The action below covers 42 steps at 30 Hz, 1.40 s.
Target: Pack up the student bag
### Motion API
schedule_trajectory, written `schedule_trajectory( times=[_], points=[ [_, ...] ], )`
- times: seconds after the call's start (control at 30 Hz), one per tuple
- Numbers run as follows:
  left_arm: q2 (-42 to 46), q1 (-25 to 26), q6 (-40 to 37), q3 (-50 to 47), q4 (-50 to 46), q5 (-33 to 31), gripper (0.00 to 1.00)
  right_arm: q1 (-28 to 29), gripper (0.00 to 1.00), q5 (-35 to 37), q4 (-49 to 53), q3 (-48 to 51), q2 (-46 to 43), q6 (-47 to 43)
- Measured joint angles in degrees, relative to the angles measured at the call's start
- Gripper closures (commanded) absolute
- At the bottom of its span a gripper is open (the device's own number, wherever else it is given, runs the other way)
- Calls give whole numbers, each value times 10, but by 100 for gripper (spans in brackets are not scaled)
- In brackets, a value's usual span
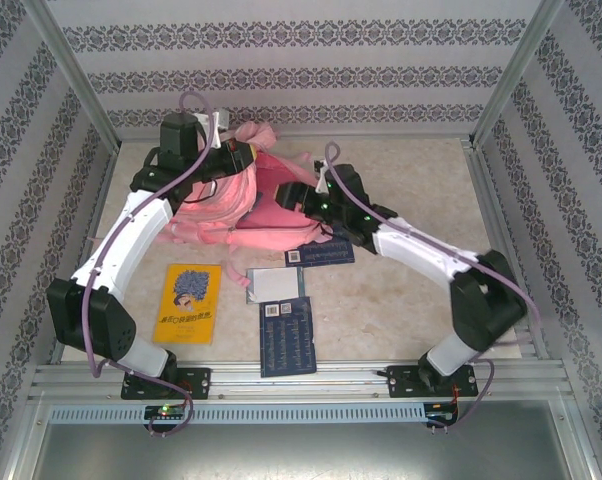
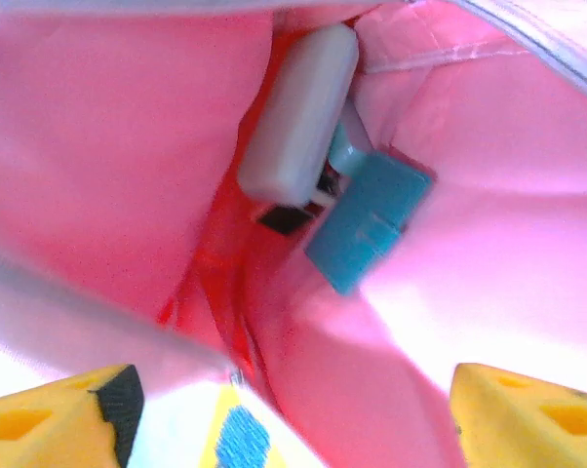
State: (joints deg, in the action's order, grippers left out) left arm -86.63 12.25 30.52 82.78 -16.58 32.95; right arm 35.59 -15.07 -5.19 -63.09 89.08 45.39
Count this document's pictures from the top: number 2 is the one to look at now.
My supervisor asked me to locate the pink school backpack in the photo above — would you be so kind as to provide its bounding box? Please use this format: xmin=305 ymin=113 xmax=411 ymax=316
xmin=0 ymin=0 xmax=587 ymax=468

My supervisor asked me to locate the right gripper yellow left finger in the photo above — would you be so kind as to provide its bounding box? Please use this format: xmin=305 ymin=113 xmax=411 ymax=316
xmin=0 ymin=363 xmax=146 ymax=468

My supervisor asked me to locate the pale green pencil case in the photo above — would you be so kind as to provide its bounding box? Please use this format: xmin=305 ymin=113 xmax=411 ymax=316
xmin=237 ymin=23 xmax=361 ymax=206

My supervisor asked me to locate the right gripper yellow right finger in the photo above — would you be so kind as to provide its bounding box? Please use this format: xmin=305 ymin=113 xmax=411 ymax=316
xmin=449 ymin=362 xmax=587 ymax=468

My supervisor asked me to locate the teal box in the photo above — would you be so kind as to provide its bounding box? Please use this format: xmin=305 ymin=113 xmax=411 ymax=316
xmin=303 ymin=148 xmax=435 ymax=297

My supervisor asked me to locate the yellow cartoon cover book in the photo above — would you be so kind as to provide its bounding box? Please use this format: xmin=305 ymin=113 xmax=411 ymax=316
xmin=195 ymin=383 xmax=288 ymax=468

